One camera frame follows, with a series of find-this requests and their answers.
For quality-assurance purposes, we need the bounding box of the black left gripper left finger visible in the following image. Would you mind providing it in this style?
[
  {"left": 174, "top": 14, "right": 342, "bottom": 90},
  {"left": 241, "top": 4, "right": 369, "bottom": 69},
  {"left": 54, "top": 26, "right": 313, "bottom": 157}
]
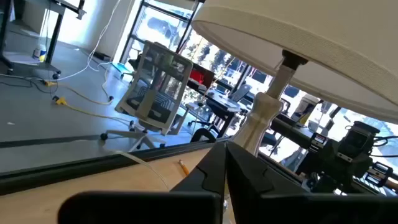
[{"left": 57, "top": 142, "right": 226, "bottom": 224}]

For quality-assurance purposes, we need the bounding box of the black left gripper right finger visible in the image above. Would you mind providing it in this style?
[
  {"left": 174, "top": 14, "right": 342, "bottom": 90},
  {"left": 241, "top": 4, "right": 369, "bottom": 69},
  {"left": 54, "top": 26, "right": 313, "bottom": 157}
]
[{"left": 226, "top": 141, "right": 398, "bottom": 224}]

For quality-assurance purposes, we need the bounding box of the orange pencil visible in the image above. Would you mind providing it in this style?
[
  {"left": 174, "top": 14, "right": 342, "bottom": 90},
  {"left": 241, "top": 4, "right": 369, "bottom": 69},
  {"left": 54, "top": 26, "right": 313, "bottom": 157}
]
[{"left": 178, "top": 159, "right": 190, "bottom": 177}]

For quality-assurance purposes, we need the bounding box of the red storage box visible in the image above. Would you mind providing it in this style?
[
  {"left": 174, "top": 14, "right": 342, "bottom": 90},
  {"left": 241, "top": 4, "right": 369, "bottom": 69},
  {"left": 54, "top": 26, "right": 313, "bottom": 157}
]
[{"left": 189, "top": 68, "right": 206, "bottom": 85}]

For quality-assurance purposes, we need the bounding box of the white office chair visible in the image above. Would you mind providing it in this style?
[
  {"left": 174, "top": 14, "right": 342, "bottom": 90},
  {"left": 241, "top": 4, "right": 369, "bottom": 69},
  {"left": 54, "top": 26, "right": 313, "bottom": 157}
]
[{"left": 99, "top": 40, "right": 194, "bottom": 153}]

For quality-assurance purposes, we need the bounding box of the black office desk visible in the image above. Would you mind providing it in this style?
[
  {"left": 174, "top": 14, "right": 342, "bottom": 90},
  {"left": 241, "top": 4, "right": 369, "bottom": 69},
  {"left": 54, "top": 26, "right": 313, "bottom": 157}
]
[{"left": 186, "top": 62, "right": 246, "bottom": 139}]

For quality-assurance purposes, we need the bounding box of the grey office chair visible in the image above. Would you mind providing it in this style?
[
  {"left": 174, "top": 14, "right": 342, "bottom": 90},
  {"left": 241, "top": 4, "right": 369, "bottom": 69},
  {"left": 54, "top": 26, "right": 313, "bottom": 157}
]
[{"left": 188, "top": 83, "right": 253, "bottom": 138}]

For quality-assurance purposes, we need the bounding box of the white shade table lamp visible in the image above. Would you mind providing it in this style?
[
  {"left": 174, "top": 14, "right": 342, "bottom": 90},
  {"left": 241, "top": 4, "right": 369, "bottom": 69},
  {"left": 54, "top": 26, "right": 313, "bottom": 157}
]
[{"left": 191, "top": 0, "right": 398, "bottom": 156}]

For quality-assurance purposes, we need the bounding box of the small plastic bottle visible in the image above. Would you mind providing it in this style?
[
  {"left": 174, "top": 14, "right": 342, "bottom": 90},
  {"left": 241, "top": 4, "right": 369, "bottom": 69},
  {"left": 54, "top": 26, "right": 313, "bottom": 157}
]
[{"left": 32, "top": 45, "right": 48, "bottom": 63}]

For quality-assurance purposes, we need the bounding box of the black rolling stand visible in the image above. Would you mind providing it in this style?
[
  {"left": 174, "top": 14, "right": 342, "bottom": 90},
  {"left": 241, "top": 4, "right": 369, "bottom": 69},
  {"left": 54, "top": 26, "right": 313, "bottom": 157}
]
[{"left": 0, "top": 0, "right": 87, "bottom": 75}]

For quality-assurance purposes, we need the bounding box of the clear lamp cord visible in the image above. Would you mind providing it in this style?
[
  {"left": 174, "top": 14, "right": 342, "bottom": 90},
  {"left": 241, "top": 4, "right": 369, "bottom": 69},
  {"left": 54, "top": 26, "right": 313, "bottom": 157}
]
[{"left": 113, "top": 150, "right": 171, "bottom": 191}]

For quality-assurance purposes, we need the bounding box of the yellow floor cable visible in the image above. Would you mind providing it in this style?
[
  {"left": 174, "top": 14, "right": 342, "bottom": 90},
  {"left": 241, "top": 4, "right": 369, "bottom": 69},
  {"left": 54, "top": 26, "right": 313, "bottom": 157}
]
[{"left": 43, "top": 80, "right": 133, "bottom": 124}]

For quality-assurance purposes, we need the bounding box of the white floor cable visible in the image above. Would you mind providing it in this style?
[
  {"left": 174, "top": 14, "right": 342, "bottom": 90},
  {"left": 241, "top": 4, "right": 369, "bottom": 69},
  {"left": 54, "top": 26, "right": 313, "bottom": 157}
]
[{"left": 46, "top": 0, "right": 123, "bottom": 82}]

